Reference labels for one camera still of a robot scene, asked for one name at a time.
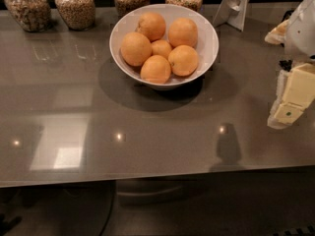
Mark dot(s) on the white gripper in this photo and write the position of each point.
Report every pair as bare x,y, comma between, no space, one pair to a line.
302,29

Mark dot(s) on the white ceramic bowl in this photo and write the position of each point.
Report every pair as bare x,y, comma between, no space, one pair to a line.
207,45

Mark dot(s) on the small centre orange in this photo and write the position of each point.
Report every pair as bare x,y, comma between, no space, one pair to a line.
161,47

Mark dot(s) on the orange front right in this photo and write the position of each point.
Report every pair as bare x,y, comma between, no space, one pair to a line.
183,60

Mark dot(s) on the orange back right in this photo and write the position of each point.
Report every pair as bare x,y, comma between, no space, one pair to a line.
183,31

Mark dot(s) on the orange front centre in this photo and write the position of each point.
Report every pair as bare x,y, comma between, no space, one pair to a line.
156,70

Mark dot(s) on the orange back left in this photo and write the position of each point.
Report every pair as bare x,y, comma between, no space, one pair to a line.
152,25

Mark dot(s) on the glass jar far left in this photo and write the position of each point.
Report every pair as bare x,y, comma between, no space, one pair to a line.
31,15

